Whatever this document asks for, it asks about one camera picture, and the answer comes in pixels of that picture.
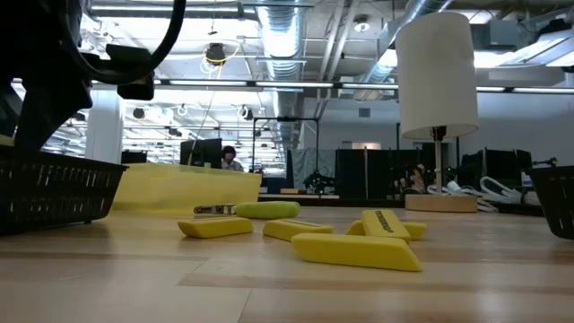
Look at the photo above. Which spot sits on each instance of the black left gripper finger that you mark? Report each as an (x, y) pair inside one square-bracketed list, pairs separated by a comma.
[(49, 116), (10, 112)]

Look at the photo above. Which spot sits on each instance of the yellow eraser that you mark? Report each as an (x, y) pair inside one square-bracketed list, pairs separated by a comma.
[(354, 251), (417, 229), (215, 226), (383, 224), (296, 229)]

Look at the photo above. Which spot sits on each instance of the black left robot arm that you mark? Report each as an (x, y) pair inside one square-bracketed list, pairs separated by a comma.
[(36, 18)]

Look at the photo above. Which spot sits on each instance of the white building column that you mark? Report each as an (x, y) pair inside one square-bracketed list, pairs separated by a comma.
[(104, 130)]

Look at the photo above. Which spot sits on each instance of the black mesh basket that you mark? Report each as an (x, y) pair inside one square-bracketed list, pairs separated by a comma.
[(45, 193), (556, 202)]

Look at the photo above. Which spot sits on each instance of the small black monitor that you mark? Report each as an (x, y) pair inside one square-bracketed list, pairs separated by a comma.
[(133, 157)]

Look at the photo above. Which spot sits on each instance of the yellow translucent plastic bin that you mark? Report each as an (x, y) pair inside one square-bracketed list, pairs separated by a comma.
[(179, 188)]

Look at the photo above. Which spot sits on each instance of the black computer monitor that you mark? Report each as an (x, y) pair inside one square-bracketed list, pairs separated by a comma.
[(202, 154)]

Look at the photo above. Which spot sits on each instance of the black ceiling device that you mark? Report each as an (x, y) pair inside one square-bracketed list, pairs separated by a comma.
[(216, 54)]

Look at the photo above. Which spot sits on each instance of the person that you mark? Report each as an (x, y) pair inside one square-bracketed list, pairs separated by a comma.
[(229, 159), (417, 177)]

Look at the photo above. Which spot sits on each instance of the grey fabric partition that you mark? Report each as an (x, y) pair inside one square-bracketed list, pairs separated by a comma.
[(309, 163)]

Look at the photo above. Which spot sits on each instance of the small black background robot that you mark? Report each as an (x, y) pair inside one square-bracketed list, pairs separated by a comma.
[(318, 183)]

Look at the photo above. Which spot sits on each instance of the black table edge bar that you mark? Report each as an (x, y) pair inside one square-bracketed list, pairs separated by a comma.
[(359, 203)]

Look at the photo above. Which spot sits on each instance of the white shade wooden base lamp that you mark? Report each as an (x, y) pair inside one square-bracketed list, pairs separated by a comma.
[(437, 76)]

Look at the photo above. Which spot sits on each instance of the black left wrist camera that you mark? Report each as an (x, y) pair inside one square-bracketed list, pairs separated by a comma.
[(134, 92)]

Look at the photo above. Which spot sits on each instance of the silver spiral ventilation duct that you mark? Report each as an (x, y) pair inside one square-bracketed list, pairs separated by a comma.
[(282, 40)]

